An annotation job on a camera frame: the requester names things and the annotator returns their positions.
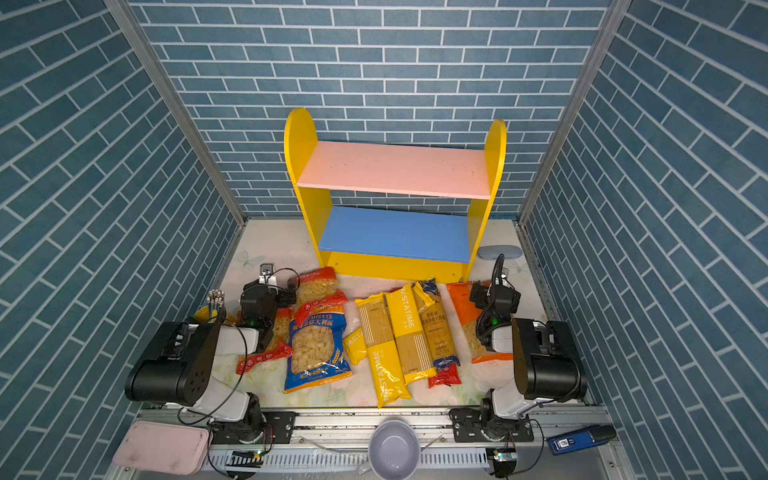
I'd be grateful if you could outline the red macaroni bag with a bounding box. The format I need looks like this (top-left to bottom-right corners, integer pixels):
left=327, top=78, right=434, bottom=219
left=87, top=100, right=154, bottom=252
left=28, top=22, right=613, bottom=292
left=236, top=307, right=293, bottom=375
left=293, top=267, right=338, bottom=310

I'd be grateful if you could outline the red macaroni bag upper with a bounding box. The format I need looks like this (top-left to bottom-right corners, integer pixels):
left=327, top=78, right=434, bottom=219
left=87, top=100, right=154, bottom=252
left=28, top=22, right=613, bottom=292
left=293, top=267, right=338, bottom=310

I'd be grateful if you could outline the blue shell pasta bag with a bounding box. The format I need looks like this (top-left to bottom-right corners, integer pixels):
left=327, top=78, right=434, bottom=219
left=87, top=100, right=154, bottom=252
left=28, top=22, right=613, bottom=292
left=284, top=290, right=352, bottom=393

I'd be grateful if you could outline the red macaroni bag lower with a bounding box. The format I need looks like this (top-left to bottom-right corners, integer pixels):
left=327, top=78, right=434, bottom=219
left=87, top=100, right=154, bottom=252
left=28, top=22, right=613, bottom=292
left=236, top=307, right=293, bottom=375

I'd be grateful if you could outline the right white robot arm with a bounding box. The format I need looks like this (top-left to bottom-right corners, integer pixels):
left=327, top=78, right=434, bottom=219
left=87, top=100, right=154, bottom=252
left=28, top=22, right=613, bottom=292
left=470, top=280, right=587, bottom=441

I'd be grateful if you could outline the pink tray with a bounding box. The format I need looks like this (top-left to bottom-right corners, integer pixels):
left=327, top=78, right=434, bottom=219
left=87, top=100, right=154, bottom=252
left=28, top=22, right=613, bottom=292
left=112, top=421, right=211, bottom=476

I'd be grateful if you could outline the orange pasta bag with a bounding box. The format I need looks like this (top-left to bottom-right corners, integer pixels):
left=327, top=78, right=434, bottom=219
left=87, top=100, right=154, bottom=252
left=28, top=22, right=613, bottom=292
left=447, top=282, right=513, bottom=363

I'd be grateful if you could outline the grey bowl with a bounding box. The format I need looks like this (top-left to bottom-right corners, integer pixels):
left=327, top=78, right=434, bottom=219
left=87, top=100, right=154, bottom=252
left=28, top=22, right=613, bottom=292
left=356, top=418, right=421, bottom=480

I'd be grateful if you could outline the red spaghetti bag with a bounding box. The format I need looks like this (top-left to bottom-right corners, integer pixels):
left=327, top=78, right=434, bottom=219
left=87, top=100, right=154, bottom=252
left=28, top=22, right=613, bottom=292
left=428, top=363, right=462, bottom=388

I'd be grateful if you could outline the yellow shelf unit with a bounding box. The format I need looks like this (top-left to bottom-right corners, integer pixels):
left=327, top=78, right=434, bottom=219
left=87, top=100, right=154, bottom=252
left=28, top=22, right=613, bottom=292
left=284, top=108, right=508, bottom=284

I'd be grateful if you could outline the grey oval case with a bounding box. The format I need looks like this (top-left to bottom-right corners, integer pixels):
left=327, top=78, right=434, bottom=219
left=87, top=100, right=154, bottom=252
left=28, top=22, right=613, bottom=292
left=477, top=245, right=523, bottom=261

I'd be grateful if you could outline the blue handheld device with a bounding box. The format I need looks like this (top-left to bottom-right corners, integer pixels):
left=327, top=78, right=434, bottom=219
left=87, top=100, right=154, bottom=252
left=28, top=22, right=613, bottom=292
left=547, top=425, right=617, bottom=455

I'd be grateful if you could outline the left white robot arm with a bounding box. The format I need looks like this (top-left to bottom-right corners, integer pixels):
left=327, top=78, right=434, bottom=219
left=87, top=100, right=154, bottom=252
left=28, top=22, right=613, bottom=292
left=125, top=276, right=300, bottom=446

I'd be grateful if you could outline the yellow spaghetti bag long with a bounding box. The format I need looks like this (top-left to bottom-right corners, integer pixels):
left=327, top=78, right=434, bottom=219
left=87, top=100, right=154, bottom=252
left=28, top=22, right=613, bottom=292
left=355, top=293, right=411, bottom=408

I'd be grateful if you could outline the blue-top Moli pasta bag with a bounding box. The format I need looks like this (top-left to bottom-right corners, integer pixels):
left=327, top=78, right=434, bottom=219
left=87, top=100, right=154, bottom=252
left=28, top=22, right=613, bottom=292
left=414, top=279, right=460, bottom=370

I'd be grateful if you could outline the yellow pen cup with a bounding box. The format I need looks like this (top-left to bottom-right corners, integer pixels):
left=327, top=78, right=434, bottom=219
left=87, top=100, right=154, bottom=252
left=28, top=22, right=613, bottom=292
left=192, top=289, right=236, bottom=325

